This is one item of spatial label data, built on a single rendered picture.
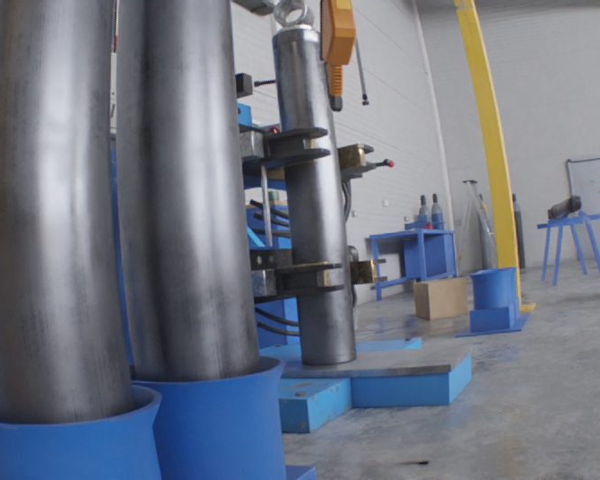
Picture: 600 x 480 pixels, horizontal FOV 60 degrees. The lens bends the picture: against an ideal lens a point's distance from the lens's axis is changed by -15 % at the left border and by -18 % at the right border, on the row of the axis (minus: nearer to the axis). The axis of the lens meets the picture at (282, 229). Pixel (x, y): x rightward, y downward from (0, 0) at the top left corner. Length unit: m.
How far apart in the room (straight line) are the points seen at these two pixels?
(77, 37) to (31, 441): 0.49
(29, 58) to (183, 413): 0.55
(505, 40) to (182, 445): 13.08
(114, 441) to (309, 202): 1.69
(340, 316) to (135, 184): 1.44
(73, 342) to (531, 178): 12.47
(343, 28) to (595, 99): 11.92
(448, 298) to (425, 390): 2.86
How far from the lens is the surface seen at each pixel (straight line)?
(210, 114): 0.94
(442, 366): 2.00
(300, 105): 2.31
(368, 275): 2.43
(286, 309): 3.68
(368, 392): 2.11
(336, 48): 1.42
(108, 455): 0.69
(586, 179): 12.80
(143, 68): 0.97
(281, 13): 2.57
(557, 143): 12.97
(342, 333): 2.26
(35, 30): 0.74
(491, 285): 3.65
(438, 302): 4.83
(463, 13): 5.04
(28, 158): 0.68
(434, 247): 9.16
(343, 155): 2.50
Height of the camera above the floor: 0.52
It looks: 4 degrees up
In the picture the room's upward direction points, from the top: 5 degrees counter-clockwise
